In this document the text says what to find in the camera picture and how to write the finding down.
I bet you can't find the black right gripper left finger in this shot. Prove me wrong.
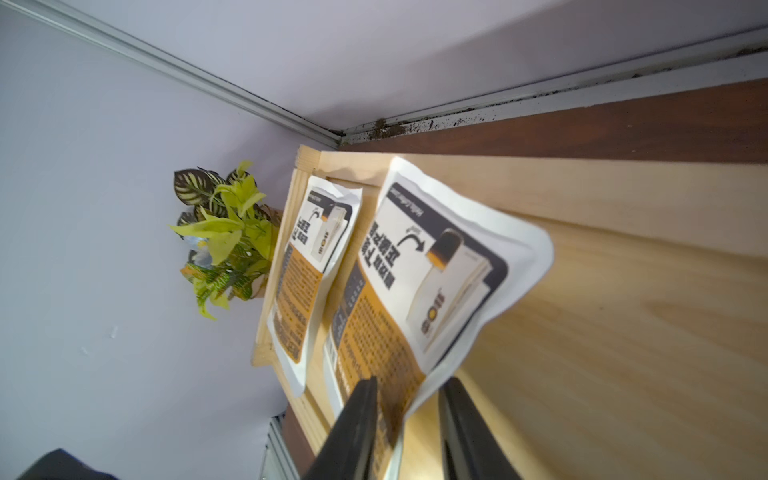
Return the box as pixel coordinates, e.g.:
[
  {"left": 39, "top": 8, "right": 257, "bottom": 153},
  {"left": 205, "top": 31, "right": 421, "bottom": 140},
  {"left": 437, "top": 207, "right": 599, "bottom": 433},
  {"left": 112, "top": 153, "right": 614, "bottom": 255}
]
[{"left": 302, "top": 377, "right": 378, "bottom": 480}]

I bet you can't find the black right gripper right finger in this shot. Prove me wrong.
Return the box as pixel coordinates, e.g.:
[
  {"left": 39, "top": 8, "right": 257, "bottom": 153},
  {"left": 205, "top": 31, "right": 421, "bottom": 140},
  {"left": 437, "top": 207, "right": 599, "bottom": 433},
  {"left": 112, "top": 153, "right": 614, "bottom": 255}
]
[{"left": 438, "top": 377, "right": 522, "bottom": 480}]

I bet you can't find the yellow coffee bag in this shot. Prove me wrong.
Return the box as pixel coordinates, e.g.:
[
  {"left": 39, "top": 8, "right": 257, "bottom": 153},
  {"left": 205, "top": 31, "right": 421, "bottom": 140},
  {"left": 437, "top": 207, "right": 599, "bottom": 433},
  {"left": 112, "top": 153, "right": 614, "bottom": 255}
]
[
  {"left": 324, "top": 157, "right": 554, "bottom": 479},
  {"left": 267, "top": 176, "right": 363, "bottom": 397}
]

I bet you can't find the light wooden two-tier shelf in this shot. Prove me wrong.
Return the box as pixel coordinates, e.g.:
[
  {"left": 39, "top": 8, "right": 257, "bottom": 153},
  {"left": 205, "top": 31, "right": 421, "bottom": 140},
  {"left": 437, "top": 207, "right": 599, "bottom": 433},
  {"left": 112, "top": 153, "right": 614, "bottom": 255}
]
[{"left": 250, "top": 145, "right": 768, "bottom": 480}]

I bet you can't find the green artificial plant in vase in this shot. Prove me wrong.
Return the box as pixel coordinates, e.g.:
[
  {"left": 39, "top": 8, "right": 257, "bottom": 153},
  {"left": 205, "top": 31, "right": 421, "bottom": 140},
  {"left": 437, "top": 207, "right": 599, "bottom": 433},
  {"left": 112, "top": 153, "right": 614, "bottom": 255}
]
[{"left": 171, "top": 161, "right": 283, "bottom": 320}]

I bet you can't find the aluminium frame corner post left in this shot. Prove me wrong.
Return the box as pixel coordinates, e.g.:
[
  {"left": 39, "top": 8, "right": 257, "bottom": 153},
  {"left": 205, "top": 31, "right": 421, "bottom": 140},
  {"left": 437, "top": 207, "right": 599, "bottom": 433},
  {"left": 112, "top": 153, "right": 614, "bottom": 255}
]
[{"left": 1, "top": 1, "right": 341, "bottom": 149}]

